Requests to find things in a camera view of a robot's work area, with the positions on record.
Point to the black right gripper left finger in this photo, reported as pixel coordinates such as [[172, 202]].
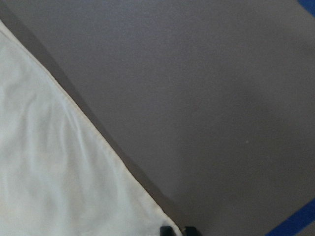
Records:
[[166, 231]]

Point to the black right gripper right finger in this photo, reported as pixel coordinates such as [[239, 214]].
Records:
[[189, 231]]

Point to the cream long-sleeve printed shirt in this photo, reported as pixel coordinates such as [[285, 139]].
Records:
[[58, 175]]

